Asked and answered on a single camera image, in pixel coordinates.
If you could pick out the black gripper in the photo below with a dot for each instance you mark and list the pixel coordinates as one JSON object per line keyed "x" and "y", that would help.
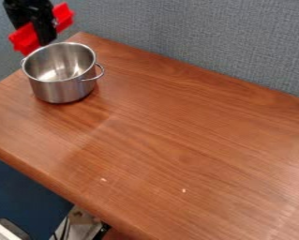
{"x": 18, "y": 12}

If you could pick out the stainless steel pot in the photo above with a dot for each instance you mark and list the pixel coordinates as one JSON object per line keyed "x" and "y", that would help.
{"x": 62, "y": 71}

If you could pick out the metal table leg bracket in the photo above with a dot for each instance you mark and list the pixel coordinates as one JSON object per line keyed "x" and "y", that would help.
{"x": 80, "y": 226}

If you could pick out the red plastic block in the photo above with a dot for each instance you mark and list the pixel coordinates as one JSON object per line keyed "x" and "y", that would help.
{"x": 22, "y": 38}

